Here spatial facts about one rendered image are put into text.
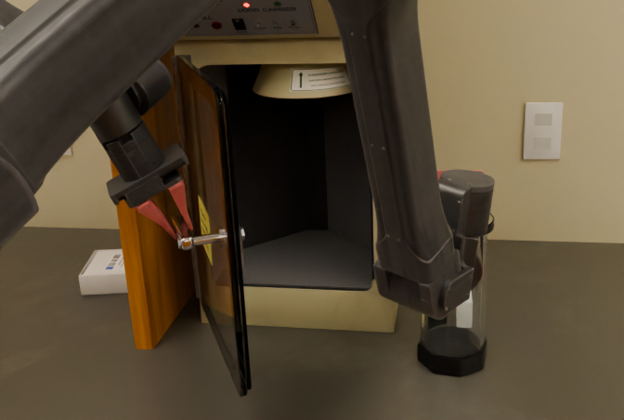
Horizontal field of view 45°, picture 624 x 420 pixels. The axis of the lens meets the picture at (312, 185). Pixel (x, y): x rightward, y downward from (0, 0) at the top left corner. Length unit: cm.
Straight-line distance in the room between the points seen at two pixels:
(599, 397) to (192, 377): 57
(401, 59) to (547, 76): 95
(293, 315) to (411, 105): 67
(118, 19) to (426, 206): 39
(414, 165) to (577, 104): 92
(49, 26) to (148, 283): 84
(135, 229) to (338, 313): 35
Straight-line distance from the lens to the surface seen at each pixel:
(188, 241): 92
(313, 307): 123
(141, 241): 117
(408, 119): 63
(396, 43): 60
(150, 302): 122
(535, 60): 153
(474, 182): 80
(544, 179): 159
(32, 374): 124
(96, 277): 143
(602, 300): 138
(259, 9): 103
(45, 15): 40
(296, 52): 110
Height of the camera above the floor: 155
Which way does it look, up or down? 18 degrees down
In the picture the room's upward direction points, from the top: 3 degrees counter-clockwise
